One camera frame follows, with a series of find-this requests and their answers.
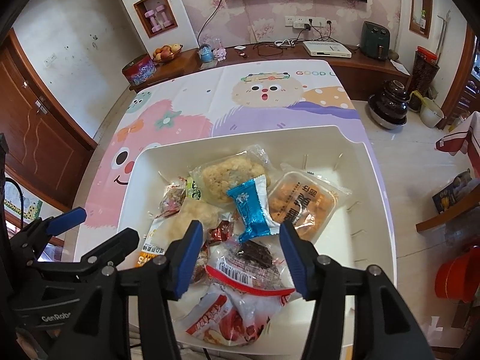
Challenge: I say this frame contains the dark green air fryer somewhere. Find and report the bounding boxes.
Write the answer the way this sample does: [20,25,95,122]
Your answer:
[360,21,391,60]

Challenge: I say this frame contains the white storage bin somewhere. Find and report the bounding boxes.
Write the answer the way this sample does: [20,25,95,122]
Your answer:
[116,124,398,357]

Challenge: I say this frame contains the puffed rice cake packet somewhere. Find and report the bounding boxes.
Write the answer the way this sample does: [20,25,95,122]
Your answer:
[190,145,277,206]

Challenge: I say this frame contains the blue foil snack packet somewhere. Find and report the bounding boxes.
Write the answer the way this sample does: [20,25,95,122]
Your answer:
[227,175,280,243]

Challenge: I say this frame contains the white set-top box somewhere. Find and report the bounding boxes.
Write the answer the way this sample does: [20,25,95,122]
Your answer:
[302,41,352,59]

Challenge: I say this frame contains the fruit bowl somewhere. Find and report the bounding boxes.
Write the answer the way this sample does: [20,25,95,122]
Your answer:
[152,43,183,64]

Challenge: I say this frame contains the pink toy figure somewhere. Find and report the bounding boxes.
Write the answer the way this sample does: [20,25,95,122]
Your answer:
[213,47,227,62]

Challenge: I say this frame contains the red white chips bag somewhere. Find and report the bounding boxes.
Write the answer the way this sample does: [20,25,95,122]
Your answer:
[178,282,295,346]

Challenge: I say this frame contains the clear bag rice crackers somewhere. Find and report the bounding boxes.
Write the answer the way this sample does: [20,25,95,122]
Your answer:
[151,197,224,250]

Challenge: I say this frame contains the red strip clear snack bag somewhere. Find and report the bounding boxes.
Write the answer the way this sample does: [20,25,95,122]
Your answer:
[205,237,295,297]

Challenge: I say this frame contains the orange oats bar packet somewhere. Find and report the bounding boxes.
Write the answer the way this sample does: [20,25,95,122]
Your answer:
[136,218,168,267]

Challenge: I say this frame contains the small red candy packet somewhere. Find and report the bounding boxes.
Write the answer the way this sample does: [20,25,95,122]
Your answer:
[157,184,186,218]

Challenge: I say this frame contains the red topped dark stand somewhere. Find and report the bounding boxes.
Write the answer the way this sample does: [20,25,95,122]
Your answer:
[408,46,439,96]

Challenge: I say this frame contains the wooden sideboard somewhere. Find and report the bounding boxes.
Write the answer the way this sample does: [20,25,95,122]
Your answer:
[128,40,412,100]

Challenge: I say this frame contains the wooden door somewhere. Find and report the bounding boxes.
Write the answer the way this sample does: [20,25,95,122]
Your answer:
[1,29,97,211]

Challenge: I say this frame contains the dark ceramic jar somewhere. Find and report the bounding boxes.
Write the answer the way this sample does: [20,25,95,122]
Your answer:
[368,80,409,130]

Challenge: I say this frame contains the pink dumbbells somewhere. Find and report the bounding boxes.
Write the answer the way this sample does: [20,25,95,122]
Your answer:
[144,4,174,33]

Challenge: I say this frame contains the green yellow snack packet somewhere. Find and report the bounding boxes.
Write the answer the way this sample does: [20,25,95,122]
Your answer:
[185,176,202,200]

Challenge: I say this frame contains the red round tin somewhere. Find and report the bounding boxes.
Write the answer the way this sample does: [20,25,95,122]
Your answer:
[122,54,156,86]

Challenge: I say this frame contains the cartoon printed table mat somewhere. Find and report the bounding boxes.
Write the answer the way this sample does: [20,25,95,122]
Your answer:
[72,58,399,293]

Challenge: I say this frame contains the white bucket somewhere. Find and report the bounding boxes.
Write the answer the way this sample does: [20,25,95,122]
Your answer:
[411,90,444,128]

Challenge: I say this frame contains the orange puffs tray packet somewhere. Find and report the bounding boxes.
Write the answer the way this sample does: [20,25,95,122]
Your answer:
[268,163,352,243]

